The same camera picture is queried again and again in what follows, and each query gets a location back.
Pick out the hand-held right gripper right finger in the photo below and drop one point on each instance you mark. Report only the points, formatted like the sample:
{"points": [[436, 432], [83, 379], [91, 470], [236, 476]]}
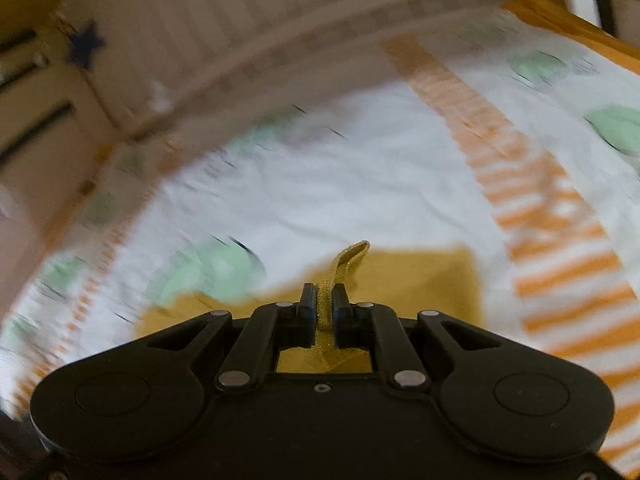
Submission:
{"points": [[341, 316]]}

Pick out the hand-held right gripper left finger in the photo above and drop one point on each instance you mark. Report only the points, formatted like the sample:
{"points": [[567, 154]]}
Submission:
{"points": [[308, 316]]}

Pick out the yellow knit sweater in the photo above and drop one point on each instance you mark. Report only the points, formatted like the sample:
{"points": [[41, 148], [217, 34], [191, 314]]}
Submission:
{"points": [[425, 280]]}

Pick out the white printed blanket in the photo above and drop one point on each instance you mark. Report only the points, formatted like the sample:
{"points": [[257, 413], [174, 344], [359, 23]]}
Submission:
{"points": [[350, 185]]}

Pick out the blue star sticker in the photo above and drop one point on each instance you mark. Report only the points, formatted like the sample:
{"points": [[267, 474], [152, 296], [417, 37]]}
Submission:
{"points": [[86, 44]]}

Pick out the yellow bed sheet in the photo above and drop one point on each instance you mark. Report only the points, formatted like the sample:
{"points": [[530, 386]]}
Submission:
{"points": [[570, 22]]}

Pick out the wooden bed frame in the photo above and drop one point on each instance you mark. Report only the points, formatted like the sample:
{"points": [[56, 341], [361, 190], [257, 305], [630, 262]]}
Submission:
{"points": [[200, 35]]}

